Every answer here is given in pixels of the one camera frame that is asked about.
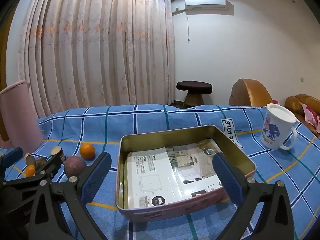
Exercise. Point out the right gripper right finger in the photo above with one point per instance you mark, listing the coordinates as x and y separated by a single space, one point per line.
275 220

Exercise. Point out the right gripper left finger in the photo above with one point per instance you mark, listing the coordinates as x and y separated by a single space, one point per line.
47 220

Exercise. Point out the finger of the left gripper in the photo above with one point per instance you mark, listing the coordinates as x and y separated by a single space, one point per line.
12 157
50 166

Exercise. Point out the purple round passion fruit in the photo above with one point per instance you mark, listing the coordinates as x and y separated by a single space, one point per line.
74 166

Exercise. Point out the small orange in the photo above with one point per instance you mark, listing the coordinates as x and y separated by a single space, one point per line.
87 151

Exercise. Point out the small orange mandarin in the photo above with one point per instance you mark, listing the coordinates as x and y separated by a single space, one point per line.
30 170

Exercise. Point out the dark brown water chestnut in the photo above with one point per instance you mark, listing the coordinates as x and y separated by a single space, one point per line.
39 163

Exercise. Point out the pink plastic pitcher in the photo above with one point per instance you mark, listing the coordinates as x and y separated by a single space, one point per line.
19 118

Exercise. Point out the printed paper sheet in tin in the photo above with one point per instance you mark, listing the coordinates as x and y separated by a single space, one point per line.
170 174

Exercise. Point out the pink metal tin box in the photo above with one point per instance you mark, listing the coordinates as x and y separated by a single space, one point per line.
176 137

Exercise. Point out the white cartoon mug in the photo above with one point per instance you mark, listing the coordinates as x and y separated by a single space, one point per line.
278 124

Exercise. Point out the pink floral cloth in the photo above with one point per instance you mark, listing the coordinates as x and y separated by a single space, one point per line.
311 117

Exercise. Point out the orange leather sofa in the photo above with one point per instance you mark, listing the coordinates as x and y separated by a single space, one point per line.
294 104

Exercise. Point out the orange leather armchair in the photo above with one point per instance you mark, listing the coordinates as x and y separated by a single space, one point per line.
249 92

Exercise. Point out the pink floral curtain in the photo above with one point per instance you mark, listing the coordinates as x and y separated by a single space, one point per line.
89 53

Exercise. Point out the dark round stool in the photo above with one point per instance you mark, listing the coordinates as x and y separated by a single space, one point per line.
195 90

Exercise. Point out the white wall air conditioner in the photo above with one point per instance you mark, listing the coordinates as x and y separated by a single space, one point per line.
205 3

